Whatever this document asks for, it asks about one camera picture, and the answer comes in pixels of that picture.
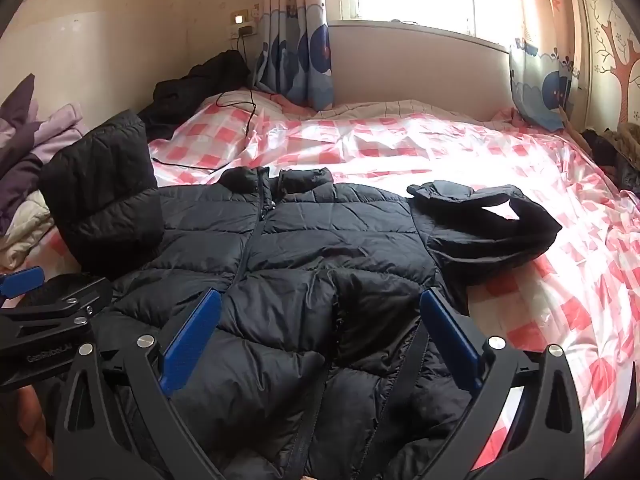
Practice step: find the dark clothes heap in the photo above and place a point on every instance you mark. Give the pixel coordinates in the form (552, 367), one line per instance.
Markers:
(625, 170)

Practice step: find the person's left forearm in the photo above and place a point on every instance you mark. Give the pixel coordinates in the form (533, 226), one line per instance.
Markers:
(20, 425)

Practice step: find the white wardrobe with tree decal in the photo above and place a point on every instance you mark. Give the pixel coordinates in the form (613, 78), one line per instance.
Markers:
(615, 35)

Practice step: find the white wall socket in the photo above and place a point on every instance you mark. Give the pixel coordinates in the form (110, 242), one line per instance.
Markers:
(240, 19)

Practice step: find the pink checkered plastic bed cover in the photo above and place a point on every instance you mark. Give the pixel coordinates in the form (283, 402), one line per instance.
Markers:
(400, 150)

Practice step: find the black puffer jacket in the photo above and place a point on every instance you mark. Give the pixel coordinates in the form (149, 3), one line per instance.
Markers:
(300, 260)

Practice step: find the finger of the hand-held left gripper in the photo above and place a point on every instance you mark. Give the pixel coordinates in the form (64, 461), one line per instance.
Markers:
(22, 282)
(60, 305)

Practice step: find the white bed headboard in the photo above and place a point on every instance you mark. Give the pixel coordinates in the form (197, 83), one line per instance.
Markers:
(100, 60)

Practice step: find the black clothes pile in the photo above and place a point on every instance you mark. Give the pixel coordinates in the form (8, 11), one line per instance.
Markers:
(200, 85)

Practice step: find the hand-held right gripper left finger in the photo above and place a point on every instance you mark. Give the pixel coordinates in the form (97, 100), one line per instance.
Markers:
(192, 340)

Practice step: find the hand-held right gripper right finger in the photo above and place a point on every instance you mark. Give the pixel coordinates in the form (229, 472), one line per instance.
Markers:
(450, 340)

